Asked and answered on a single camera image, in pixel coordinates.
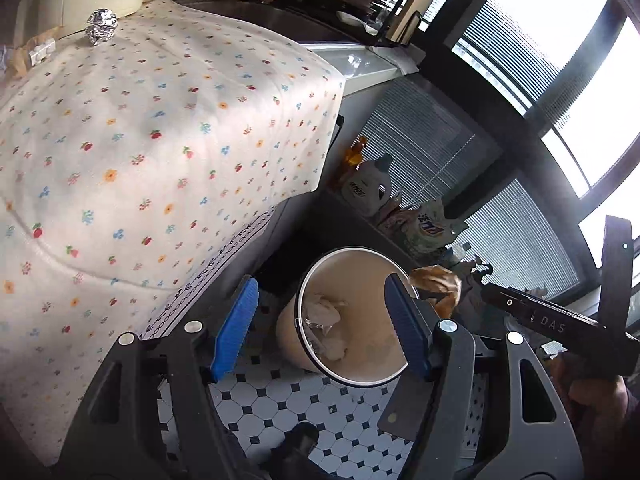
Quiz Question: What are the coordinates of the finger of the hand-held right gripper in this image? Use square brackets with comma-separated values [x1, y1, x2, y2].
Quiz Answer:
[600, 216, 633, 333]

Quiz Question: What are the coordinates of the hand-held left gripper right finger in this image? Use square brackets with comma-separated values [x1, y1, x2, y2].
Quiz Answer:
[377, 272, 586, 480]

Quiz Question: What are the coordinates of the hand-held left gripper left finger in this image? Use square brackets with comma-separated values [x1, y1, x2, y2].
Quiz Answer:
[55, 276, 261, 480]

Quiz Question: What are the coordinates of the brown paper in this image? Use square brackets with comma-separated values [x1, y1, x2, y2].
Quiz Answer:
[410, 264, 463, 318]
[0, 35, 63, 78]

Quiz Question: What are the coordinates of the white tissue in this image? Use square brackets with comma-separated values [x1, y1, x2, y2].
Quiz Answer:
[312, 335, 351, 363]

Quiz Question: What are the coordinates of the cream trash bin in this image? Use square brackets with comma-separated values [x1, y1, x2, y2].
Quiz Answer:
[275, 246, 426, 387]

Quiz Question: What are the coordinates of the white paper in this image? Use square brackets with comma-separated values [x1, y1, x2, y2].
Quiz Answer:
[301, 294, 348, 338]

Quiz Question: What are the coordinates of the person's right hand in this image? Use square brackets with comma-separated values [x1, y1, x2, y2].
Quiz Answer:
[570, 375, 630, 417]

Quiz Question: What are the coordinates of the window blind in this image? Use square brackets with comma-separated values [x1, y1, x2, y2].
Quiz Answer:
[452, 0, 613, 96]
[447, 180, 581, 306]
[357, 80, 481, 211]

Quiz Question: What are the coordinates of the pump dispenser bottle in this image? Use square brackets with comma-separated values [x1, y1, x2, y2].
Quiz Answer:
[450, 240, 496, 286]

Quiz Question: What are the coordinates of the green white refill pouch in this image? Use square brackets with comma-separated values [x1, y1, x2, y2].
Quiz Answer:
[400, 200, 468, 256]

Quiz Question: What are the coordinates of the beige refill pouch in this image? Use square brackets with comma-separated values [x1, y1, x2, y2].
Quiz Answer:
[372, 195, 416, 231]

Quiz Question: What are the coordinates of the black slipper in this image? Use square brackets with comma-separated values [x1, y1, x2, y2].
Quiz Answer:
[280, 422, 321, 480]

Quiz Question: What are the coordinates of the white laundry detergent bottle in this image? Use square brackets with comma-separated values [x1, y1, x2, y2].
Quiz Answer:
[340, 154, 396, 213]

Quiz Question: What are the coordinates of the orange bottle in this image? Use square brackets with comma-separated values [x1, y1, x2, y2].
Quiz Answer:
[342, 135, 371, 181]

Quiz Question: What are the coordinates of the floral tablecloth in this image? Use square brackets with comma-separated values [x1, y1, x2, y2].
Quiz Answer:
[0, 0, 346, 466]

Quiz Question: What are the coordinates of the steel sink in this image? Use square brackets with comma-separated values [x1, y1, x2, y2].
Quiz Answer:
[185, 0, 391, 46]

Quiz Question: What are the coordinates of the black dish rack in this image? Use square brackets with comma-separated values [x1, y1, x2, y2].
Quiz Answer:
[300, 0, 441, 48]

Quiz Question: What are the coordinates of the crumpled foil ball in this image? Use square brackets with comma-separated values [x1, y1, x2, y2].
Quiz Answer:
[85, 8, 120, 47]

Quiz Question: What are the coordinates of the small white plastic piece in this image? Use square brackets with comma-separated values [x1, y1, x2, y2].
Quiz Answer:
[27, 39, 56, 66]

